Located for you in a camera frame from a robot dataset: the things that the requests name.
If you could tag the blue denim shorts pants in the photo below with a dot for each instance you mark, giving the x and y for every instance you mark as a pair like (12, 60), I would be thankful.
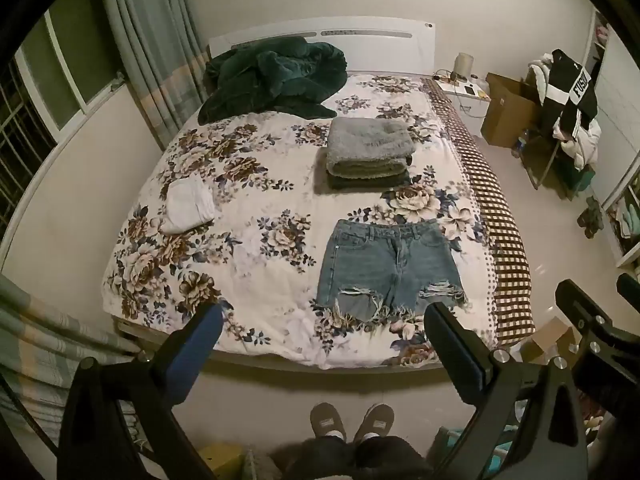
(390, 265)

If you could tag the white bed headboard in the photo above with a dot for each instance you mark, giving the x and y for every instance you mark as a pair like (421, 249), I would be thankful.
(380, 47)

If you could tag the blue bottle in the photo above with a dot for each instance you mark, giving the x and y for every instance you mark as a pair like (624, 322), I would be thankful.
(520, 142)

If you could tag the person's grey slipper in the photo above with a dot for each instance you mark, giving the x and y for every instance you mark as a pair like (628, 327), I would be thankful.
(327, 422)
(375, 422)

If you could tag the white cylindrical lamp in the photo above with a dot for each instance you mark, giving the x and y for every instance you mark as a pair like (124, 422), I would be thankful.
(464, 66)

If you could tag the person's left grey slipper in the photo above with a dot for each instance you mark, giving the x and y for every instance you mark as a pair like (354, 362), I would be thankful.
(327, 422)

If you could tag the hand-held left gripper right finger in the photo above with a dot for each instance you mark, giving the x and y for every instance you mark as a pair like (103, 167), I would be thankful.
(452, 355)

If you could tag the white open wardrobe shelf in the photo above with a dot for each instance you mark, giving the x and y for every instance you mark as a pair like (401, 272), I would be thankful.
(617, 110)

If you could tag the large cardboard box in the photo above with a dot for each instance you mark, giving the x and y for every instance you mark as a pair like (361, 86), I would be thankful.
(507, 110)

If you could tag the person's dark trouser legs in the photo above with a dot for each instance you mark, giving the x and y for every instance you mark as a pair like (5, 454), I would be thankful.
(350, 462)

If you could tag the yellow box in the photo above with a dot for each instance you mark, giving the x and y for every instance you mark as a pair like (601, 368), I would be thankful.
(220, 460)

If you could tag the person's right grey slipper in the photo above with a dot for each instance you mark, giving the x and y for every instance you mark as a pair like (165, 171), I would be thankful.
(375, 422)

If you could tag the small cardboard box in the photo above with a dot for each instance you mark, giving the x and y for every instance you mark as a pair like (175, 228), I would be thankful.
(550, 337)

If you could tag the white crumpled clothes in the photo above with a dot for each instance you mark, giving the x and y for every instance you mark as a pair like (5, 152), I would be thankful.
(587, 147)

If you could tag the bed with floral sheet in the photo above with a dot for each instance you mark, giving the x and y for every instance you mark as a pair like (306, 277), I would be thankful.
(260, 270)

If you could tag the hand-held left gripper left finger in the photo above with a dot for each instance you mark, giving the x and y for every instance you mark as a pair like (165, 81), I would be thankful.
(200, 345)

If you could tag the white folded cloth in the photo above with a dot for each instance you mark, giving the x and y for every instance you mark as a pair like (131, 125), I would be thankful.
(187, 205)

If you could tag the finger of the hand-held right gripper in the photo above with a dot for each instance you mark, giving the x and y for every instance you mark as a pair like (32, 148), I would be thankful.
(630, 289)
(580, 307)

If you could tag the chair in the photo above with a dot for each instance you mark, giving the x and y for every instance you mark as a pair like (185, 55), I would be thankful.
(542, 160)

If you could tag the brown checkered bed sheet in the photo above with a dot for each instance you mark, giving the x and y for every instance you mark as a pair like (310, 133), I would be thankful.
(495, 210)

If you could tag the grey folded fluffy blanket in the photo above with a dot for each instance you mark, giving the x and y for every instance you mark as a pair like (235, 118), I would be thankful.
(370, 142)

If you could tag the window with metal bars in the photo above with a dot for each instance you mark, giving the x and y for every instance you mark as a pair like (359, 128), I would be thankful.
(45, 80)

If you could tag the dark green crumpled blanket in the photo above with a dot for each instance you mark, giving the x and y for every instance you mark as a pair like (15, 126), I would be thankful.
(270, 77)

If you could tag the white nightstand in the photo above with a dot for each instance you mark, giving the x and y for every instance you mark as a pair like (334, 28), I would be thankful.
(465, 100)

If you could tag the black and white jacket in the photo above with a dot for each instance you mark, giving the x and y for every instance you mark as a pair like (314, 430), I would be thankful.
(570, 90)

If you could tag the green striped curtain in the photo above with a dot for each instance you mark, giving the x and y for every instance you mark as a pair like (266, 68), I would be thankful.
(40, 340)
(150, 55)

